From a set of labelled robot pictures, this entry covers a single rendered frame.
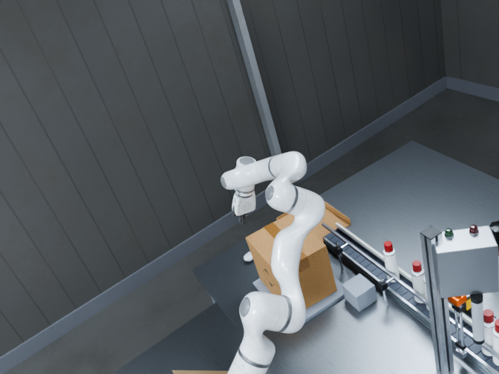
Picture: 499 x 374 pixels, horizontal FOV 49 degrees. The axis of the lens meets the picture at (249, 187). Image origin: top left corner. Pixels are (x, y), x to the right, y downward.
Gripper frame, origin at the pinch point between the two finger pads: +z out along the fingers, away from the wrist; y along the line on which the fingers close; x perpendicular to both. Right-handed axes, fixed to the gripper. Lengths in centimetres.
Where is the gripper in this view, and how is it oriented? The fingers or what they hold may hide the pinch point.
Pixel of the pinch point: (242, 219)
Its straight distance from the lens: 247.1
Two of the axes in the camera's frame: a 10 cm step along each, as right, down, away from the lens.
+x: -5.4, -5.3, 6.6
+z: -0.7, 8.1, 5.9
